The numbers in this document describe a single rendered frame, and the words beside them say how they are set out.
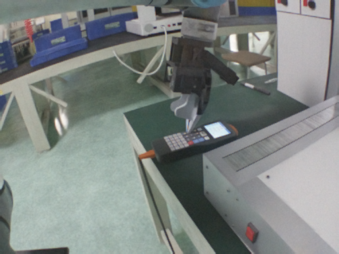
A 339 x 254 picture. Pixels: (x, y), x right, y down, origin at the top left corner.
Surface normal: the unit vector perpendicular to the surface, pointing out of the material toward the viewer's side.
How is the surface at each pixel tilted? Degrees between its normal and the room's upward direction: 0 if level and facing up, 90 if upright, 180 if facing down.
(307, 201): 0
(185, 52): 90
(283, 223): 0
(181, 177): 0
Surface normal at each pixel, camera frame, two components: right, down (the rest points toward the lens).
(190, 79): 0.30, 0.46
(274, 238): -0.91, 0.29
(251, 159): -0.12, -0.85
